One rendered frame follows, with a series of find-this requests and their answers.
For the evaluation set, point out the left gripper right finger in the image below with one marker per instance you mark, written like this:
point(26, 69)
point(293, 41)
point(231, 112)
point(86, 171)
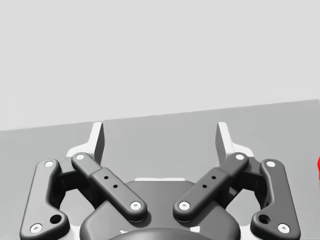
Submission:
point(215, 178)

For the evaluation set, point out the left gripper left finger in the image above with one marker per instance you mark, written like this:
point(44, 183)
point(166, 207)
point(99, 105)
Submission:
point(105, 181)

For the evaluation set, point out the red ball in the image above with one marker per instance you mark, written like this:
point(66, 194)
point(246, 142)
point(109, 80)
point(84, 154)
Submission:
point(318, 168)

